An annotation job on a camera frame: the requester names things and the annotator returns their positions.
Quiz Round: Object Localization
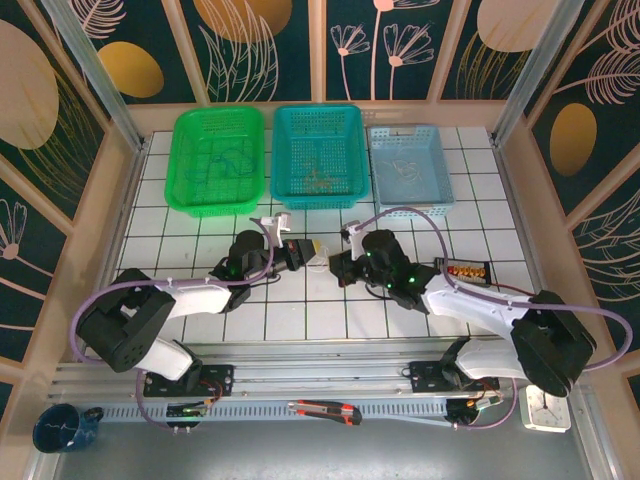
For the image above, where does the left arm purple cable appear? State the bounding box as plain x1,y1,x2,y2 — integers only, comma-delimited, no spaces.
73,217,276,432

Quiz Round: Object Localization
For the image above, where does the aluminium frame post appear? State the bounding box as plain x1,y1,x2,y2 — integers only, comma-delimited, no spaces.
491,0,587,147
41,0,147,151

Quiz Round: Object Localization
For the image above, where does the teal plastic basket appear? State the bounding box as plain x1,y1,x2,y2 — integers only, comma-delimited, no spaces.
269,103,372,211

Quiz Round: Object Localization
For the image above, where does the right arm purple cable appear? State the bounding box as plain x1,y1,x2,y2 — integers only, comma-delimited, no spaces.
355,207,632,432

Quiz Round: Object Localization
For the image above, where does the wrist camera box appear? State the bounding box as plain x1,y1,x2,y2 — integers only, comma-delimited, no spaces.
260,212,293,247
339,222,369,262

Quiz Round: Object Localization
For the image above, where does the slotted grey cable duct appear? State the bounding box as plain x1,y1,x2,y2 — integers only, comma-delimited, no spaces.
97,399,454,422

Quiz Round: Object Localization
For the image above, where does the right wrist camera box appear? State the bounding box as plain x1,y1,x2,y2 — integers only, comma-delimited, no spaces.
339,222,369,262

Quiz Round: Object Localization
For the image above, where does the dark blue mug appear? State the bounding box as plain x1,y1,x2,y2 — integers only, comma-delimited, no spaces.
32,403,105,454

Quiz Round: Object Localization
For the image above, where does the white square clock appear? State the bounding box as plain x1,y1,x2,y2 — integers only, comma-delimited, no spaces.
519,385,572,434

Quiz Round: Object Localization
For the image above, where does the grey flat bar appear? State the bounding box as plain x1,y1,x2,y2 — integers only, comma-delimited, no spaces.
360,413,454,429

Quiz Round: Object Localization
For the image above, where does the light blue plastic basket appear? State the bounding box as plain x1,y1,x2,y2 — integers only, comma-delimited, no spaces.
367,123,457,221

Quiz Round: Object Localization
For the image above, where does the thin pale blue cable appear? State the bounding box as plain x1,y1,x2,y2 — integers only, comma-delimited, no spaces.
213,147,255,177

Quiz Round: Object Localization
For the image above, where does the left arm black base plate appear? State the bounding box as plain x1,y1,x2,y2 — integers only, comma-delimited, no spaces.
143,364,236,399

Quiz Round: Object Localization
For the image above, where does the aluminium mounting rail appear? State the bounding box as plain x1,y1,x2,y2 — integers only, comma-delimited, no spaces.
48,342,586,402

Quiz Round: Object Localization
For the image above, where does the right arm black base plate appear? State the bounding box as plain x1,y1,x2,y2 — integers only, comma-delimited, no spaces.
408,360,501,395

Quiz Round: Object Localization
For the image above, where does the red power wire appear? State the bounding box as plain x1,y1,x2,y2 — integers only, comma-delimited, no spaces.
488,280,544,297

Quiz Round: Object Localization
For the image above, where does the black power distribution board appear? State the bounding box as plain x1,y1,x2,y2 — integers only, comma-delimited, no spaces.
433,257,492,286

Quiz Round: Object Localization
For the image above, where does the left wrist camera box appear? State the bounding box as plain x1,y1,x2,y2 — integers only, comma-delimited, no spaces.
260,212,293,247

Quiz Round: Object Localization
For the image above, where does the red black utility knife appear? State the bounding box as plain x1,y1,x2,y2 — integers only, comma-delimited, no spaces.
287,399,364,427

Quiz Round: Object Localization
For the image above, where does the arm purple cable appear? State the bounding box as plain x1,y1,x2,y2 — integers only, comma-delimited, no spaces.
73,217,276,432
355,207,632,432

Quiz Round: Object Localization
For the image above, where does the green plastic basket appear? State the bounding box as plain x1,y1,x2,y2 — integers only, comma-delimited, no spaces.
164,107,266,219

